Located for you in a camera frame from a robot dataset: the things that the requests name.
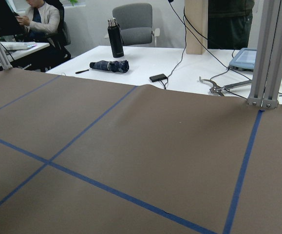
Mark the black thermos bottle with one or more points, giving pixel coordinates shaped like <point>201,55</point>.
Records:
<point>115,38</point>

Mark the black pen on table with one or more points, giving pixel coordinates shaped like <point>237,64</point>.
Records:
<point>79,72</point>

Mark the folded navy umbrella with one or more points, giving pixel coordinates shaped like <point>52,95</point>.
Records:
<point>113,66</point>

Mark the grey office chair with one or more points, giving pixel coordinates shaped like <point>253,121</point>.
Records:
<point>136,24</point>

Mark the standing person dark clothes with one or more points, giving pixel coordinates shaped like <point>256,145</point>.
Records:
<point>229,23</point>

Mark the wooden post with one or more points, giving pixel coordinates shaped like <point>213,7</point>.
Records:
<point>196,21</point>

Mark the blue teach pendant tablet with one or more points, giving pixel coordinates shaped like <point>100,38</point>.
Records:
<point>244,60</point>

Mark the small black usb hub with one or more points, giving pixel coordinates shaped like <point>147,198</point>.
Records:
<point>158,77</point>

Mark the seated person light jacket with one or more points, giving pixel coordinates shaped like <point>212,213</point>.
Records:
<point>40,19</point>

